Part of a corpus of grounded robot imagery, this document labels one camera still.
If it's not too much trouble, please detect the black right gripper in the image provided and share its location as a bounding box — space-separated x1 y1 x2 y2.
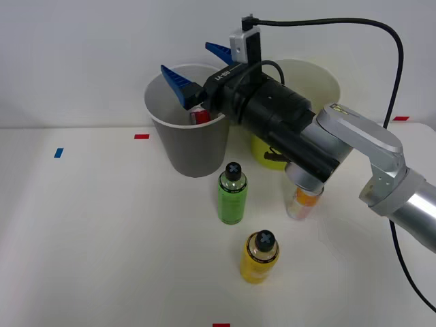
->
160 42 274 122

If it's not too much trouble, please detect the yellow-green plastic waste bin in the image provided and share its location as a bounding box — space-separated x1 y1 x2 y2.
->
250 59 341 171

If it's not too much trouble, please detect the yellow plastic bottle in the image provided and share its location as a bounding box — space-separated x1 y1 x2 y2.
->
239 230 280 285

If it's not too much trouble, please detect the grey plastic waste bin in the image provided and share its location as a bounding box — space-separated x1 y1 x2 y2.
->
143 63 232 178

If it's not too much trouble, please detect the red drink can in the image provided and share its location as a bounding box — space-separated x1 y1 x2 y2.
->
189 106 211 125

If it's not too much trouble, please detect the pink and white drink can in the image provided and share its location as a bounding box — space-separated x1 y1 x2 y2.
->
284 162 325 221

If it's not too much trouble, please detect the green plastic bottle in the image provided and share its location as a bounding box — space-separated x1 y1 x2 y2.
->
217 161 248 225

